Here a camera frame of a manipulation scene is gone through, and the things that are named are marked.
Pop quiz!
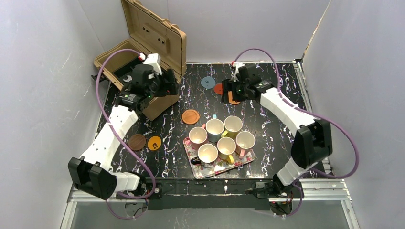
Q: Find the orange wood coaster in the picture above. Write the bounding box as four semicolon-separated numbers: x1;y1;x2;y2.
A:
228;91;240;105

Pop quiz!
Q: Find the red coaster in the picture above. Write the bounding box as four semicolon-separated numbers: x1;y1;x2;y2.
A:
213;83;223;95

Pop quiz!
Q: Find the blue grey coaster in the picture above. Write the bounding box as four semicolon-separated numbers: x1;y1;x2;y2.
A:
201;76;216;89

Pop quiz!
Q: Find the light wood coaster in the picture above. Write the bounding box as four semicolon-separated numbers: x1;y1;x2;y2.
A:
181;109;200;125

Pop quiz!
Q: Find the tan plastic toolbox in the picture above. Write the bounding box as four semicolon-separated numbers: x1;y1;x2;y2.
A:
93;0;188;121

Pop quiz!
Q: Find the orange printed coaster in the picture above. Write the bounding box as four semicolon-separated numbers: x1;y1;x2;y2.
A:
147;135;162;151

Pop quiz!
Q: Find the dark walnut wooden coaster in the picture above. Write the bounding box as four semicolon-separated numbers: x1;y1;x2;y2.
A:
128;134;147;151

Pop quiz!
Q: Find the floral rectangular tray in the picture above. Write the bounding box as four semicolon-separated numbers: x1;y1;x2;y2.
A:
183;137;256;179

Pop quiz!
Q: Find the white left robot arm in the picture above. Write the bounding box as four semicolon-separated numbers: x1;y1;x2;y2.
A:
68;64;178;200

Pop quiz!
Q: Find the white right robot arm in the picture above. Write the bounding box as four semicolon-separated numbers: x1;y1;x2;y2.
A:
221;62;332;195

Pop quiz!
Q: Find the green mug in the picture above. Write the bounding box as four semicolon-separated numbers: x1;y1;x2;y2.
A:
221;116;243;139

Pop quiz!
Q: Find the silver wrench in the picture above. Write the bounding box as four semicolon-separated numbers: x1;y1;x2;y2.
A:
123;75;132;83

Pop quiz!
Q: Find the light blue mug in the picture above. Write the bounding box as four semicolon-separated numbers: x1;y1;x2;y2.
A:
205;118;225;143

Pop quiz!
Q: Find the pink mug right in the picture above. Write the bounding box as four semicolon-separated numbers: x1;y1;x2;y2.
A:
235;131;256;159

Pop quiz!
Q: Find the pink mug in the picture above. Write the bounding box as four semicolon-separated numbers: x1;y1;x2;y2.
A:
188;125;208;150
235;131;256;159

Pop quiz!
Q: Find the yellow mug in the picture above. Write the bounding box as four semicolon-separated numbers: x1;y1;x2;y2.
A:
217;137;236;165

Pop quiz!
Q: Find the pink mug rear left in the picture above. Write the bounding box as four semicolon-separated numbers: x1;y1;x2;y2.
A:
188;125;208;150

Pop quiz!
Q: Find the black mug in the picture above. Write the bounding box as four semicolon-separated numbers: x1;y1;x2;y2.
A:
190;144;218;168

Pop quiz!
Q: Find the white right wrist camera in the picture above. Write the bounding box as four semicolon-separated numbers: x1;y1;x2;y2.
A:
231;62;245;72

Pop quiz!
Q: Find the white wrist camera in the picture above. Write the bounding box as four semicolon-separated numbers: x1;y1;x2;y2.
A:
231;62;245;72
138;53;162;75

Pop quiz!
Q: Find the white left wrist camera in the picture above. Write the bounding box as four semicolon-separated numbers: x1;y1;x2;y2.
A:
138;53;162;75

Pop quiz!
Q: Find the aluminium frame rail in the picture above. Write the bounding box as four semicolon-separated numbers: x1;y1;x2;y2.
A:
62;63;358;229

